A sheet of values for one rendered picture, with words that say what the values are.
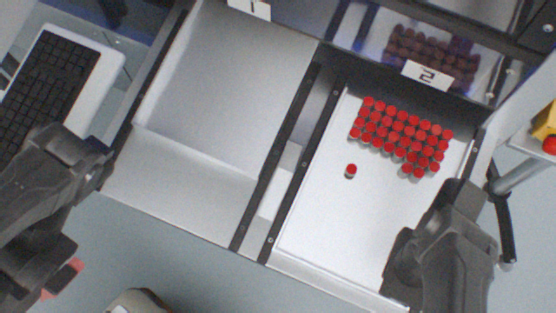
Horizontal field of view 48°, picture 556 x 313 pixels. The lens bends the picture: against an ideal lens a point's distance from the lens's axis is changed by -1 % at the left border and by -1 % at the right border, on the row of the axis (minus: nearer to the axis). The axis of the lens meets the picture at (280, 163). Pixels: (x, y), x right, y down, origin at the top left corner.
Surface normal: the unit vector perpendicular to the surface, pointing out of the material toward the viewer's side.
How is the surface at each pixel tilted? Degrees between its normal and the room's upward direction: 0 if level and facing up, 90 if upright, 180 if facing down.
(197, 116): 0
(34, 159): 41
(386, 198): 0
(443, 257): 68
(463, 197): 16
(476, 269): 47
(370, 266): 0
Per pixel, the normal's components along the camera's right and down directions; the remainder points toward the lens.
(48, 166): 0.48, -0.63
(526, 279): 0.00, -0.25
